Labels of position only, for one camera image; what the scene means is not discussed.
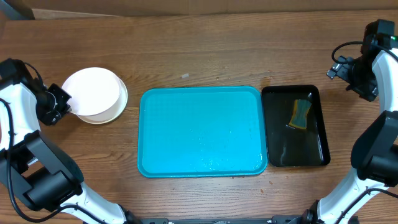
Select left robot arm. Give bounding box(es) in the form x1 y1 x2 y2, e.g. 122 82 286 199
1 82 140 223

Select left black cable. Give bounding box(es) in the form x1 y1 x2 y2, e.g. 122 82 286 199
0 60 108 224

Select right black cable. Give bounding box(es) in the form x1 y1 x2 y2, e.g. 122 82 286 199
331 40 398 65

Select white plate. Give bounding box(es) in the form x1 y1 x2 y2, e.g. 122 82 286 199
77 79 128 124
62 67 121 116

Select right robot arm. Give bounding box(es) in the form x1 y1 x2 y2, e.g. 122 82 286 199
291 48 397 223

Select black cable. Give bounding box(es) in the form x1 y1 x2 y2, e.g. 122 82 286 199
331 40 398 65
0 60 108 224

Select green yellow sponge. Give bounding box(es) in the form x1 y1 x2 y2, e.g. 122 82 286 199
289 99 312 129

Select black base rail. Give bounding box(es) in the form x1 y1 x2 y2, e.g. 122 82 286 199
140 215 302 224

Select black plastic tray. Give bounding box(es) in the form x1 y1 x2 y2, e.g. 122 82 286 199
261 85 331 167

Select teal plastic tray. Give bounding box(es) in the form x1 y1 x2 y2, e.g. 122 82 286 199
137 86 268 178

